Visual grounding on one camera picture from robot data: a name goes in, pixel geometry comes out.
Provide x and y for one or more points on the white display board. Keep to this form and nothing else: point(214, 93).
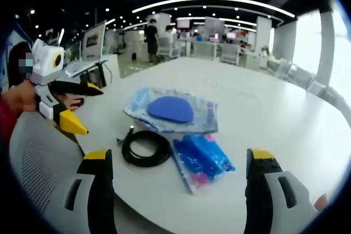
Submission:
point(94, 40)

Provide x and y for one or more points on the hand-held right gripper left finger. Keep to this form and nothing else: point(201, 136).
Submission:
point(101, 190)

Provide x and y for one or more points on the blue and pink plastic packet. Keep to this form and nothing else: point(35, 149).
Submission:
point(204, 160)

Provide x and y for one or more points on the person's right hand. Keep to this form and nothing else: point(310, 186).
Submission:
point(321, 202)

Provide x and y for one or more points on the white tabletop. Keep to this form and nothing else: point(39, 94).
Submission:
point(260, 113)

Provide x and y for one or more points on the grey mesh office chair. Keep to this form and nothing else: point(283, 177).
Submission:
point(41, 157)

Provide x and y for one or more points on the person's left hand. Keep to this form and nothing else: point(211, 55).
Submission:
point(20, 101)

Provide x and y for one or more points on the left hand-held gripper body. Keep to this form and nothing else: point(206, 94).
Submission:
point(45, 64)

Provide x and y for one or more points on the white round column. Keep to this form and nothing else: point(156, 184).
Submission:
point(325, 50)

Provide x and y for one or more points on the white office chair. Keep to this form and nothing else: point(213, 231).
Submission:
point(166, 47)
point(285, 71)
point(230, 53)

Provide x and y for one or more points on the blue pad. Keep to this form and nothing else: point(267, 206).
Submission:
point(170, 109)

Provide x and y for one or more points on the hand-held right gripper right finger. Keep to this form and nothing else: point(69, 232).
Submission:
point(257, 190)

